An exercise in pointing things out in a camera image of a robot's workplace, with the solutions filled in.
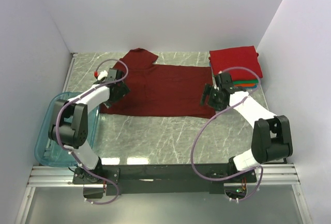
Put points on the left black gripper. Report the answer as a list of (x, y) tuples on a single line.
[(123, 90)]

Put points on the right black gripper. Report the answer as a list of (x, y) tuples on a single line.
[(207, 91)]

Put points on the dark red t shirt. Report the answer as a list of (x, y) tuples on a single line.
[(161, 90)]

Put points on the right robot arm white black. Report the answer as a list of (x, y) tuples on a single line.
[(271, 138)]

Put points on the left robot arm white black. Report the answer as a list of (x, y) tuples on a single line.
[(69, 121)]

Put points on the folded orange t shirt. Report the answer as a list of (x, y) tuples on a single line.
[(246, 85)]

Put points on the folded green t shirt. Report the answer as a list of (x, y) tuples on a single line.
[(246, 81)]

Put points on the folded red t shirt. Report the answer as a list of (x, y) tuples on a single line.
[(247, 57)]

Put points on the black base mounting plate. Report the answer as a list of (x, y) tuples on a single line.
[(163, 178)]

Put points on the teal transparent plastic bin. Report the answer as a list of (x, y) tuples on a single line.
[(47, 152)]

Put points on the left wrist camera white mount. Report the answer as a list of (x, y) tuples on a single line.
[(100, 75)]

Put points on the aluminium rail frame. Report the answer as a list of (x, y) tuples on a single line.
[(51, 196)]

